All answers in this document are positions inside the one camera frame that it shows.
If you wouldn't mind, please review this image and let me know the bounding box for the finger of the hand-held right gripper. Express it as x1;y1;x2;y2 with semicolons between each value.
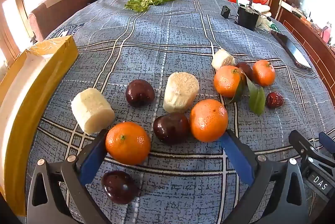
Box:
318;132;335;154
289;130;316;160

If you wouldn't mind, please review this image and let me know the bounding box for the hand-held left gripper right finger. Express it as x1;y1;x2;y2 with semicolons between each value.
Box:
220;129;311;224

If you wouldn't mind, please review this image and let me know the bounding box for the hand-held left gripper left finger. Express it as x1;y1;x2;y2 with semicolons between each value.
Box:
26;128;110;224

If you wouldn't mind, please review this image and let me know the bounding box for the dark purple plum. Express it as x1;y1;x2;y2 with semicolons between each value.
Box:
236;62;254;81
125;79;155;108
101;170;139;205
153;112;190;144

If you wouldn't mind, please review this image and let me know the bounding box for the peeled sugarcane piece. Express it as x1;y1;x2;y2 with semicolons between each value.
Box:
211;49;235;70
163;72;200;113
71;88;115;136

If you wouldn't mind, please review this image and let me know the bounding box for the orange mandarin with leaves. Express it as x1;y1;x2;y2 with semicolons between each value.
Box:
214;65;266;116

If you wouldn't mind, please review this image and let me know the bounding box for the yellow cardboard box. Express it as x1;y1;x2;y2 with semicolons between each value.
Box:
0;35;79;216

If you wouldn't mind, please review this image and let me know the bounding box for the red jujube date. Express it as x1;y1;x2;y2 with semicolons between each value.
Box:
266;92;285;109

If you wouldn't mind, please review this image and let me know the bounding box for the black smartphone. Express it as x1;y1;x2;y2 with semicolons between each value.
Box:
271;31;312;72

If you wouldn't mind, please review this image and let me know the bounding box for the brown wooden cabinet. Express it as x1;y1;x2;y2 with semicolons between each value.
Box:
275;0;335;99

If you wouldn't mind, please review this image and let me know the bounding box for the blue plaid blanket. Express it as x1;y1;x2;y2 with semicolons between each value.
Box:
25;0;331;224

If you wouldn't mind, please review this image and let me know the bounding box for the black box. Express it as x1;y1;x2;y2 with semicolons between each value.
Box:
237;0;263;31

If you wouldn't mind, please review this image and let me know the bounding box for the brown armchair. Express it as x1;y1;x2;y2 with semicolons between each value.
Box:
28;0;95;41

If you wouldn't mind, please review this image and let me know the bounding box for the green lettuce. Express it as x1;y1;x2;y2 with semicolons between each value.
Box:
124;0;175;13

